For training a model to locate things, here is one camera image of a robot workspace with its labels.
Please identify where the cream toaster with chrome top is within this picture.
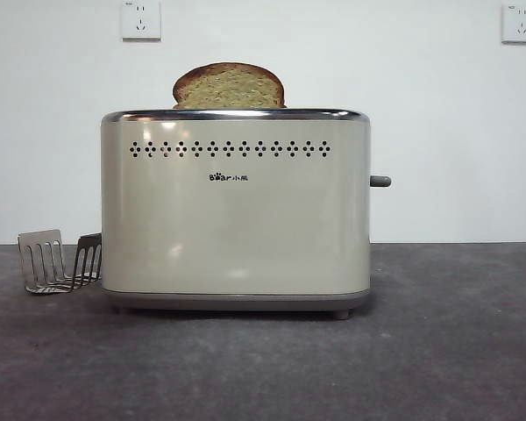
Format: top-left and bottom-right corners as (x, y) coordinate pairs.
(100, 106), (393, 321)

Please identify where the brown bread slice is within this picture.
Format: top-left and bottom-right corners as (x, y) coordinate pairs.
(172, 63), (287, 110)

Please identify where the metal toast rack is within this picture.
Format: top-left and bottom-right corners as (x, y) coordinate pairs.
(17, 228), (103, 296)

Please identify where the white wall socket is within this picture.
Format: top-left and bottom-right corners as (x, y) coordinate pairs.
(122, 0), (162, 43)
(501, 3), (526, 45)

